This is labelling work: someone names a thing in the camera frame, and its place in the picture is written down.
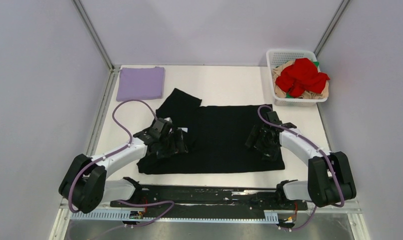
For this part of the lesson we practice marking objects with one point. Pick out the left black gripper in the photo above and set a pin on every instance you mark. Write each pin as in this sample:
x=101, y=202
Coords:
x=176, y=146

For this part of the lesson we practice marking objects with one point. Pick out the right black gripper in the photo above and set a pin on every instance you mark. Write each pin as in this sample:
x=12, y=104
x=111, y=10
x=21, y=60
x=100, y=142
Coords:
x=270, y=153

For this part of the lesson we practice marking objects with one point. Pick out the black t shirt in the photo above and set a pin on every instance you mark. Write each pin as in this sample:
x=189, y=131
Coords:
x=215, y=137

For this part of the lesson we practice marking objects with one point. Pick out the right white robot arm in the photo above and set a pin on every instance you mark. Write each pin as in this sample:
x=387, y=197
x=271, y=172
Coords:
x=329, y=176

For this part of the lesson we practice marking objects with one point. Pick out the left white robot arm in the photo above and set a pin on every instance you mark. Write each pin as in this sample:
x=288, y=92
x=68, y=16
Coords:
x=86, y=184

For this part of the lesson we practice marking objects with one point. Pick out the folded purple t shirt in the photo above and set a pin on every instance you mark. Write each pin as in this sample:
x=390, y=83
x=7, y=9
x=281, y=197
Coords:
x=141, y=84

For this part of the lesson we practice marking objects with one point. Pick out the red t shirt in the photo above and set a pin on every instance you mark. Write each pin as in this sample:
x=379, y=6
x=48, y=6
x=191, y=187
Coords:
x=302, y=78

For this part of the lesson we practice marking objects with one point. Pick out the white plastic basket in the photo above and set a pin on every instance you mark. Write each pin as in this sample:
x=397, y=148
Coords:
x=295, y=80

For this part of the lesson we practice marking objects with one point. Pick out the beige t shirt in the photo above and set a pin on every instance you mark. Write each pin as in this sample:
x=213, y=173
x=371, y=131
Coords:
x=312, y=94

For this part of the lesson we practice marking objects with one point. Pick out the green t shirt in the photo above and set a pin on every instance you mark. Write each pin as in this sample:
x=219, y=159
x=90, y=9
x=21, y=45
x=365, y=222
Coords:
x=316, y=64

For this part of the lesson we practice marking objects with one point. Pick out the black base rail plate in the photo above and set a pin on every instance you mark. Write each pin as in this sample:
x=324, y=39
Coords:
x=207, y=202

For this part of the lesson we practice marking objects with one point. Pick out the aluminium frame rail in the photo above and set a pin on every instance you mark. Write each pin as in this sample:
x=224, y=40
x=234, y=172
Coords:
x=64, y=204

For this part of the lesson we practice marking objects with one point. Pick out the left aluminium corner post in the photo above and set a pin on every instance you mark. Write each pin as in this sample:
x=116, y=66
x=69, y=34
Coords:
x=93, y=33

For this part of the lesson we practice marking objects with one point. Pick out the aluminium corner post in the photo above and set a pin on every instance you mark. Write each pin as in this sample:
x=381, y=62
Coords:
x=93, y=33
x=331, y=26

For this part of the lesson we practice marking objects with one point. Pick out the right aluminium corner post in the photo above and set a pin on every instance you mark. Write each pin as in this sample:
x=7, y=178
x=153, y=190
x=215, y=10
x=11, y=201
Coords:
x=331, y=26

